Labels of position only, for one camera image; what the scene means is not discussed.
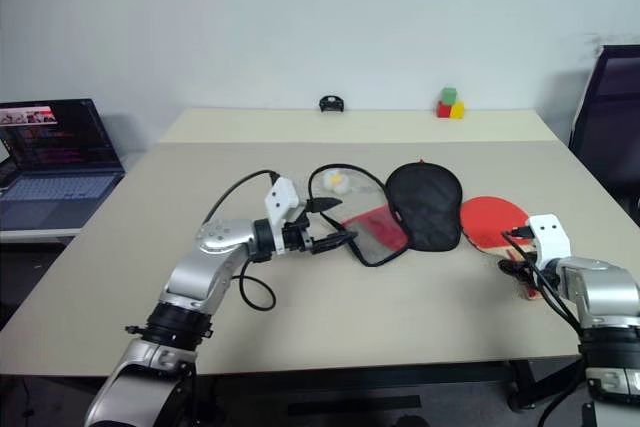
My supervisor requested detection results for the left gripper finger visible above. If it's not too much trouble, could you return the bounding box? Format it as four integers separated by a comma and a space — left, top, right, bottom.
305, 196, 344, 215
312, 231, 359, 255

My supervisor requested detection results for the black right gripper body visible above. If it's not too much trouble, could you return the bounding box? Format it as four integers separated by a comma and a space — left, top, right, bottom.
517, 259, 546, 294

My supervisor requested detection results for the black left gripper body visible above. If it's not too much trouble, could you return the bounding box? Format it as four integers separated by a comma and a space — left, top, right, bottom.
281, 206, 322, 256

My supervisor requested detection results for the red table tennis paddle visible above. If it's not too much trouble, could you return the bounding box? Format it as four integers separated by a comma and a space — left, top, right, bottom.
459, 195, 547, 301

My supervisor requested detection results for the small black device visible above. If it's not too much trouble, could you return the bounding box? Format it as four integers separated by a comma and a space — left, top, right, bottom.
318, 94, 347, 114

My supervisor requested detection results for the black table leg with caster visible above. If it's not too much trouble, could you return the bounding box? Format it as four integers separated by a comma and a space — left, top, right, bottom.
506, 360, 540, 411

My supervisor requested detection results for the black office chair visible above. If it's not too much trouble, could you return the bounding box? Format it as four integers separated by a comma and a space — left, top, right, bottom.
569, 43, 640, 229

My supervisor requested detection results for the open grey laptop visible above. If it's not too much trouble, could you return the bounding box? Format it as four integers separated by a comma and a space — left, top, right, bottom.
0, 98, 127, 231

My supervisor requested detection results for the white side desk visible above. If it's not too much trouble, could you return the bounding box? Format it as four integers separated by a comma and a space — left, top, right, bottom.
0, 225, 84, 246

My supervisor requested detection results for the white plush keychain toy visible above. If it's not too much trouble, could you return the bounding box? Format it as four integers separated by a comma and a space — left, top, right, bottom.
322, 169, 352, 194

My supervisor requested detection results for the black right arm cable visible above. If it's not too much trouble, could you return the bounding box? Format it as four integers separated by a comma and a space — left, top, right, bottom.
501, 226, 590, 341

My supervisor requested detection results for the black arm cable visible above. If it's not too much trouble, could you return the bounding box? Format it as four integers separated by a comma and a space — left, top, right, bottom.
501, 226, 590, 341
201, 169, 281, 311

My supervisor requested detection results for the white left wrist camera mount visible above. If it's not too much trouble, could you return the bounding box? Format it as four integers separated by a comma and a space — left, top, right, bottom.
263, 176, 308, 254

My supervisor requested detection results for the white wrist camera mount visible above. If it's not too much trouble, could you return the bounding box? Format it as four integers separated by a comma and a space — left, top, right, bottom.
526, 213, 573, 269
263, 176, 308, 254

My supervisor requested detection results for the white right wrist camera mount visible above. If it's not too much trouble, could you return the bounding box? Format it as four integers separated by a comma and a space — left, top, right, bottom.
526, 213, 573, 269

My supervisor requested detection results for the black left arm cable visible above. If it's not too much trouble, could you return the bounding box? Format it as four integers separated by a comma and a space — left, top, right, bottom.
201, 169, 281, 311

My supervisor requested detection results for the black table frame bar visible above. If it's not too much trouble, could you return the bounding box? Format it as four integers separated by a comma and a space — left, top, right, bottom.
197, 360, 517, 394

